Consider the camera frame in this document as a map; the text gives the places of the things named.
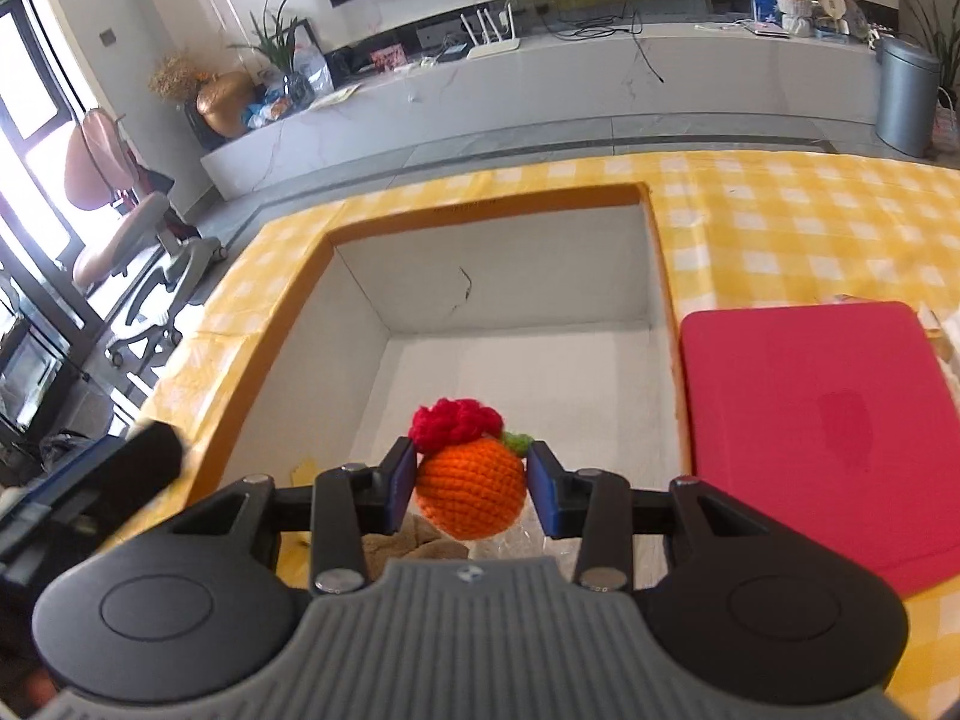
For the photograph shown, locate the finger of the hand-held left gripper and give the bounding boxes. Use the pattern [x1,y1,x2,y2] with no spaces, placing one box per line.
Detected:
[45,421,185,526]

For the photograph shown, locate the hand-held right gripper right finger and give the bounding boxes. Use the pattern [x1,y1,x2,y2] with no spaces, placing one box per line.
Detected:
[527,441,758,592]

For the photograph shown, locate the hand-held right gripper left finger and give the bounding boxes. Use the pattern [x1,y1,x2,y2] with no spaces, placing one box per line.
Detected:
[169,439,417,595]

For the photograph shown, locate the orange crochet fruit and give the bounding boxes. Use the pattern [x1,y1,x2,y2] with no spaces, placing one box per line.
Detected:
[409,399,536,541]

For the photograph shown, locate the orange cardboard box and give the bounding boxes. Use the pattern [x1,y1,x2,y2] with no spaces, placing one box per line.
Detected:
[193,182,695,595]

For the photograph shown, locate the beige knitted cloth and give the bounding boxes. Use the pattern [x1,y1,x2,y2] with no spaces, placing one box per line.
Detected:
[363,516,467,565]

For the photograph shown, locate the pink grey desk chair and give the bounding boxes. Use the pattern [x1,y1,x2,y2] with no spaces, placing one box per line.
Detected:
[63,108,227,370]

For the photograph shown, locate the red box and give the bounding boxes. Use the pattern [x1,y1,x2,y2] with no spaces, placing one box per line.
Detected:
[679,301,960,602]

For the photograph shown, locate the yellow checkered tablecloth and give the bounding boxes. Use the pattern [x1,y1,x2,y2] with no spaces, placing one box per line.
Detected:
[97,150,960,720]

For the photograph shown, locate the gold round vase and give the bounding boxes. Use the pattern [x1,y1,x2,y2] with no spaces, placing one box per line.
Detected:
[196,70,258,140]

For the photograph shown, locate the blue snack packets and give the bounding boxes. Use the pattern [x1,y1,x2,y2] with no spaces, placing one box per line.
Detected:
[244,82,290,129]

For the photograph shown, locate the dried flower bunch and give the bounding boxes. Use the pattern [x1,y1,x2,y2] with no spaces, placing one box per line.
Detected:
[148,52,200,103]

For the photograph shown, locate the white marble television cabinet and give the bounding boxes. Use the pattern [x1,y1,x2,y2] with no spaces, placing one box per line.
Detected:
[200,17,887,201]

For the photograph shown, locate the loose paper sheets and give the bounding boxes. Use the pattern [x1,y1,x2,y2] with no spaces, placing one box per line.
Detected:
[307,84,362,110]

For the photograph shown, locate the green plant in glass vase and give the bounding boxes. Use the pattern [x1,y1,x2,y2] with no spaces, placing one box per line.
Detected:
[228,0,313,103]

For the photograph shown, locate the white router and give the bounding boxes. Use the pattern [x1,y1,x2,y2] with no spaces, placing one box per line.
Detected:
[458,3,523,61]

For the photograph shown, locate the grey trash can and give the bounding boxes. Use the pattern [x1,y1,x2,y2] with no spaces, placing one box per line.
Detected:
[875,35,943,159]

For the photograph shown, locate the white gift bag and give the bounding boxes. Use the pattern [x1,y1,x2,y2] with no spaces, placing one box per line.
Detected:
[933,86,960,159]

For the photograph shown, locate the long-leaf floor plant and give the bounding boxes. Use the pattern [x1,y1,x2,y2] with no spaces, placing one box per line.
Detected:
[883,0,960,91]

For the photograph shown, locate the black cable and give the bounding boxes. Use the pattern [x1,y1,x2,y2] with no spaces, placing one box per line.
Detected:
[538,3,665,84]

